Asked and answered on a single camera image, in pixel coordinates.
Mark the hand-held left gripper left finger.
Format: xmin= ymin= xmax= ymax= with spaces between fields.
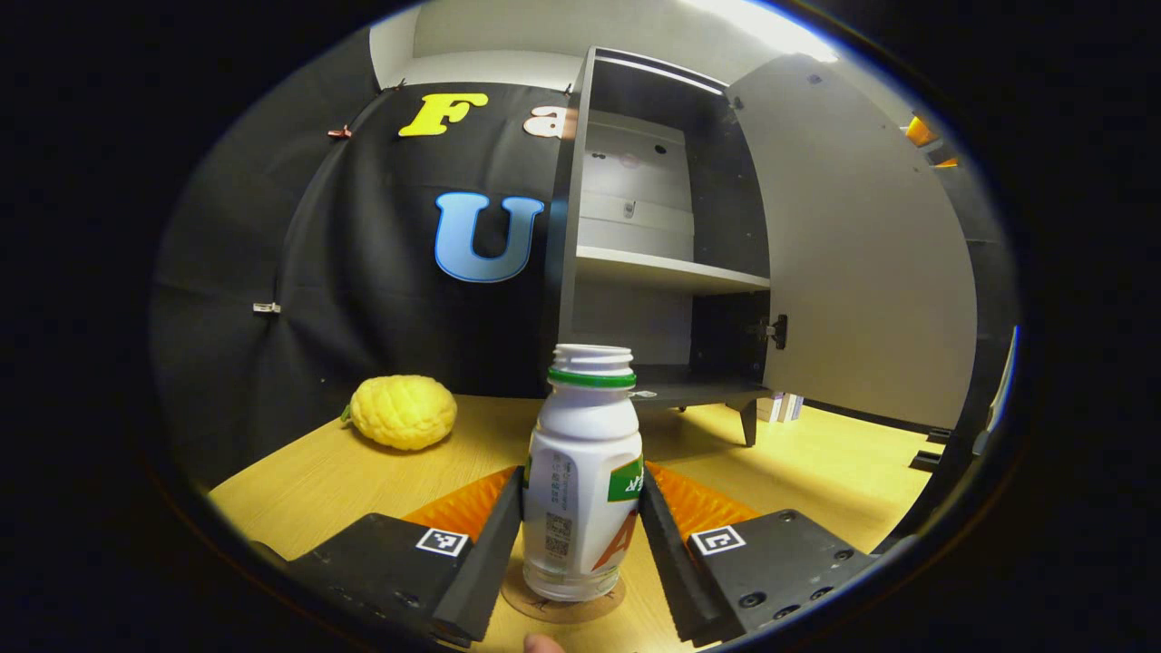
xmin=249 ymin=465 xmax=525 ymax=649

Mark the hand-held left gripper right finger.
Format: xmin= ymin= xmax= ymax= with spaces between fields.
xmin=638 ymin=461 xmax=881 ymax=647

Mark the round brown coaster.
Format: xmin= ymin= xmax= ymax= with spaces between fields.
xmin=501 ymin=567 xmax=629 ymax=624

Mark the beige cabinet door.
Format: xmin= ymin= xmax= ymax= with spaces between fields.
xmin=726 ymin=53 xmax=981 ymax=432

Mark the white plastic bottle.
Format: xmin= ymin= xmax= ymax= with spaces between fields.
xmin=522 ymin=343 xmax=647 ymax=602

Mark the yellow lumpy fruit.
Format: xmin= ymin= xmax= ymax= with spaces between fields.
xmin=343 ymin=375 xmax=459 ymax=452

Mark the black backdrop cloth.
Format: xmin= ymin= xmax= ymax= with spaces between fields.
xmin=150 ymin=32 xmax=1019 ymax=509

